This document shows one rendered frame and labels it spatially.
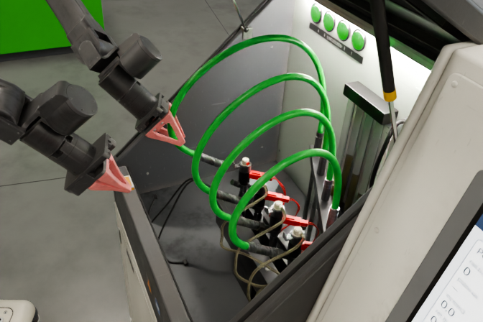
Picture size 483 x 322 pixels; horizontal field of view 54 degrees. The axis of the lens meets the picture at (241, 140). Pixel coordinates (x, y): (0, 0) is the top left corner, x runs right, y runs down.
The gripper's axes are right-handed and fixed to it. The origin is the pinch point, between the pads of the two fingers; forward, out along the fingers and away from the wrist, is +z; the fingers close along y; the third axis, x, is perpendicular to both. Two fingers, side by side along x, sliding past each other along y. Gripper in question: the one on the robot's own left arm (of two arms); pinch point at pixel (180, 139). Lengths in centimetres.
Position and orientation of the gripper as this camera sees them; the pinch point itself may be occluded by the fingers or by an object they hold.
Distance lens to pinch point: 99.1
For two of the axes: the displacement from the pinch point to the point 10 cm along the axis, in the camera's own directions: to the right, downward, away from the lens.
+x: -7.3, 6.6, 1.8
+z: 6.7, 6.5, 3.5
